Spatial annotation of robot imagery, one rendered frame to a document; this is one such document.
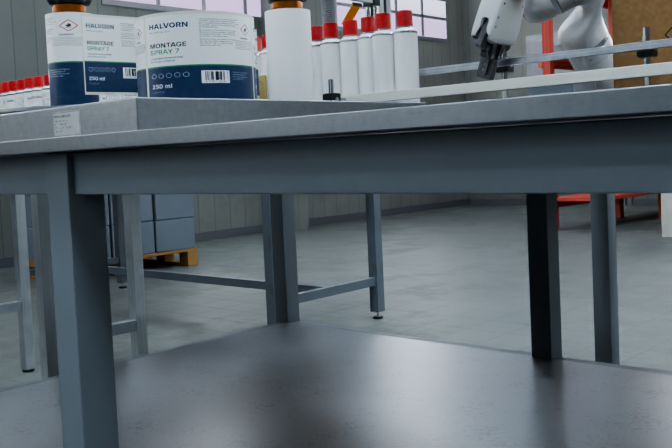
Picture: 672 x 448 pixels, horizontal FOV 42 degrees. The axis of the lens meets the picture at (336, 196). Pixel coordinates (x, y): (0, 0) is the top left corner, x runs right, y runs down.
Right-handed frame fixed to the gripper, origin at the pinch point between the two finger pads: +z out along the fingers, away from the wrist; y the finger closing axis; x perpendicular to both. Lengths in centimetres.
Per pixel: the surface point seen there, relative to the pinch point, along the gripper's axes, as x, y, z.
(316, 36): -46.1, 1.0, 4.3
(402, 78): -18.4, 2.0, 6.9
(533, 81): 13.1, 4.4, -0.8
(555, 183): 60, 81, -2
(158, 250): -372, -226, 220
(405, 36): -20.5, 1.5, -1.6
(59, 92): -46, 64, 19
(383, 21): -27.0, 1.8, -3.3
